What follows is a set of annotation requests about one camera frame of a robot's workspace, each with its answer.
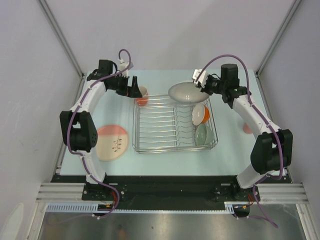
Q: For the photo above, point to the orange mug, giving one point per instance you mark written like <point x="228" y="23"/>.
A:
<point x="142" y="96"/>

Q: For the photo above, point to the light green bowl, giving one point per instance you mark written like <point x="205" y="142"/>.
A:
<point x="204" y="135"/>

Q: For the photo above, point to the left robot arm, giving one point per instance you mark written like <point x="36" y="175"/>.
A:
<point x="79" y="132"/>

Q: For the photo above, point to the metal wire dish rack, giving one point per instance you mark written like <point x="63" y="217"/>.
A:
<point x="161" y="124"/>

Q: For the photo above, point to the white deep plate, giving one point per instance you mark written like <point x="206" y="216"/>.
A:
<point x="187" y="92"/>

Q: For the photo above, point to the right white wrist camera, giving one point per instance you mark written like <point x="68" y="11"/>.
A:
<point x="199" y="77"/>

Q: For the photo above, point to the pink plastic cup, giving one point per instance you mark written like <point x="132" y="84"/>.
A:
<point x="247" y="129"/>

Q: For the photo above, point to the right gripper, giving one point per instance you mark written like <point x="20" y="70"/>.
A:
<point x="204" y="89"/>

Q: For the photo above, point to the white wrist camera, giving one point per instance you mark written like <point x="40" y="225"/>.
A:
<point x="124" y="67"/>
<point x="199" y="77"/>

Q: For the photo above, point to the orange white bowl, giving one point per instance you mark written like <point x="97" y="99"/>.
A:
<point x="200" y="114"/>

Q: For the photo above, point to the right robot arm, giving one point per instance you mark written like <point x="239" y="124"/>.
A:
<point x="273" y="146"/>

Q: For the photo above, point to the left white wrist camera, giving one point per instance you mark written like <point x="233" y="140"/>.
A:
<point x="124" y="67"/>

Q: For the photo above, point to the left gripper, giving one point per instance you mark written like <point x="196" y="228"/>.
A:
<point x="132" y="91"/>

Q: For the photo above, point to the white cable duct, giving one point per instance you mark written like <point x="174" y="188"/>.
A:
<point x="72" y="207"/>

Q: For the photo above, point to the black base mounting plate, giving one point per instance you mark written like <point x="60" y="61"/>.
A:
<point x="164" y="193"/>

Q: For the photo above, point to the pink cream floral plate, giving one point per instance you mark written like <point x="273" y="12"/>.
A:
<point x="112" y="142"/>

